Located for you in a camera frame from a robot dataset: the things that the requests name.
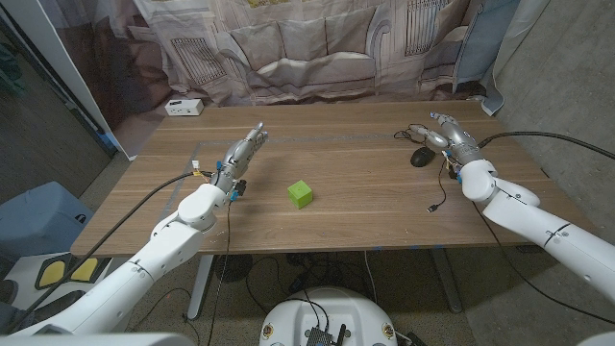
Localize printed sofa backdrop cloth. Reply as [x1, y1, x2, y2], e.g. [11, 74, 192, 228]
[40, 0, 552, 160]

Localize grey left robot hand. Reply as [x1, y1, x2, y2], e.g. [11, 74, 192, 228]
[210, 121, 269, 193]

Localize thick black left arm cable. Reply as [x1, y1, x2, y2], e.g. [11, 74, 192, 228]
[12, 171, 215, 334]

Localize grey table leg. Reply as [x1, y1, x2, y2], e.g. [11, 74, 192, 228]
[430, 248, 464, 314]

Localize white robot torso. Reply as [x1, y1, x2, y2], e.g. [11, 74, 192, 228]
[0, 331, 615, 346]

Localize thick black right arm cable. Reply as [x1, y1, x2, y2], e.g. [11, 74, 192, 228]
[477, 130, 615, 161]

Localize person in blue jeans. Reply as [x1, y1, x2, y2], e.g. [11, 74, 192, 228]
[0, 280, 20, 333]

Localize black computer mouse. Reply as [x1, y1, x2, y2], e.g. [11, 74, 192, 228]
[409, 146, 437, 168]

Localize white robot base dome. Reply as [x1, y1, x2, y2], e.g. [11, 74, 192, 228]
[258, 286, 399, 346]

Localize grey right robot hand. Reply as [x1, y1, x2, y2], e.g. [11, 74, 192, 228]
[409, 112, 484, 167]

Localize white power strip box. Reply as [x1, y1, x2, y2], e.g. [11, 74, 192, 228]
[163, 98, 205, 117]

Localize blue-grey plastic bin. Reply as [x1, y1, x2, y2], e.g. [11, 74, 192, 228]
[0, 181, 95, 263]

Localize green cube block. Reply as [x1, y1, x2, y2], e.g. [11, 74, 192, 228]
[286, 180, 314, 210]

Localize dark green cloth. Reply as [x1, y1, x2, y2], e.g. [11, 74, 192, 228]
[0, 42, 25, 97]

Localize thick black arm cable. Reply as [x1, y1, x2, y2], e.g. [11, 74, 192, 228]
[477, 130, 615, 161]
[12, 171, 215, 334]

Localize tangled black floor cables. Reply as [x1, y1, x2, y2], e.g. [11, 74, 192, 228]
[244, 252, 381, 313]

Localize black round floor fan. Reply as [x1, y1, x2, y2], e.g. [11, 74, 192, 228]
[214, 254, 255, 284]

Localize black mouse cable with plug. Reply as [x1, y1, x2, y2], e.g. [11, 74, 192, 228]
[393, 122, 448, 212]

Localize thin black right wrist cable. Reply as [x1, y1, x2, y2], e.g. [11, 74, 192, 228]
[470, 199, 615, 326]

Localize white mat with yellow shapes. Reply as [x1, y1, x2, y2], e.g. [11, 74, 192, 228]
[9, 252, 111, 309]

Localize black electronics module with antenna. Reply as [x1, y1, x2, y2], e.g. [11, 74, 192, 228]
[304, 324, 348, 346]

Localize white table leg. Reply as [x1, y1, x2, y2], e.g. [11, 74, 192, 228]
[185, 254, 215, 321]

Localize white leaning panel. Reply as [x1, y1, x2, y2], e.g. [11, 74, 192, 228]
[0, 0, 138, 161]

